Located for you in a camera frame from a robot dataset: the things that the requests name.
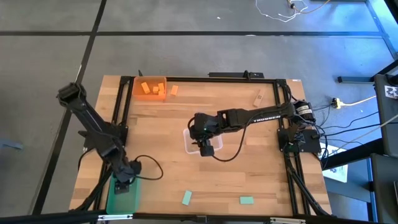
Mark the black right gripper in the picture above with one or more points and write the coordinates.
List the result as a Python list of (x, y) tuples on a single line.
[(202, 135)]

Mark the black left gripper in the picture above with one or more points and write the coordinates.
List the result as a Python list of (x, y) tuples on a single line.
[(126, 174)]

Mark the teal block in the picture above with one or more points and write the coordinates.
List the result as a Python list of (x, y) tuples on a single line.
[(186, 198), (246, 200)]

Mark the long natural wood block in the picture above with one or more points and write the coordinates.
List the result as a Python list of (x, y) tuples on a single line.
[(259, 98)]

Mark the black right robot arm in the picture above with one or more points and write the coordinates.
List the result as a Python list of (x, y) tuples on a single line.
[(267, 116)]

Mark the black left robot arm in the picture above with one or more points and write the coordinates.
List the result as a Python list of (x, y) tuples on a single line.
[(93, 124)]

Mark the teal plastic bin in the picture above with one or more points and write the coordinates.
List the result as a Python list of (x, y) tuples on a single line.
[(124, 203)]

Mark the clear plastic bin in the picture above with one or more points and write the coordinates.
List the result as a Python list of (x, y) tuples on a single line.
[(187, 148)]

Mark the silver aluminium bar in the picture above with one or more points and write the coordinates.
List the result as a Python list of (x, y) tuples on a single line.
[(115, 217), (287, 221)]

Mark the orange plastic bin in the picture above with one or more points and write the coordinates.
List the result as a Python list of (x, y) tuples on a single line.
[(138, 95)]

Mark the grey floor scrap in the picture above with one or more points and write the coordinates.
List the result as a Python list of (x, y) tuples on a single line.
[(11, 144)]

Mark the white paper sheet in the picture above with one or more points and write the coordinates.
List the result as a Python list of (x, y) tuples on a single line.
[(339, 174)]

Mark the black diagonal beam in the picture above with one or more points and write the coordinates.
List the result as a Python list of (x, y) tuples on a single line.
[(351, 154)]

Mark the black stand foot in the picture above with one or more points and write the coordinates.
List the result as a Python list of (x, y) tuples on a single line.
[(354, 79)]

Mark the grey panel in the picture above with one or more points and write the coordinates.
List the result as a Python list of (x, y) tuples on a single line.
[(385, 186)]

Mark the grey cabinet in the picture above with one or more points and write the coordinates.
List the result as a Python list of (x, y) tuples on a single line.
[(388, 124)]

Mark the black white fiducial tag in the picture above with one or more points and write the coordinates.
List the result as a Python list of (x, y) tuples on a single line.
[(391, 92)]

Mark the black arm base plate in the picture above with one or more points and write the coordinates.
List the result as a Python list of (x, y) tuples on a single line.
[(90, 143), (312, 146)]

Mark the black aluminium rig frame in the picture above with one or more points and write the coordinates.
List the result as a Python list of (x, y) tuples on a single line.
[(217, 80)]

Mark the black edge bracket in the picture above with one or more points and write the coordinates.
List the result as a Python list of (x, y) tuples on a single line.
[(230, 75)]

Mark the blue frame rail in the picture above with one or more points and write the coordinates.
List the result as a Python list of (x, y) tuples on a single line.
[(384, 34)]

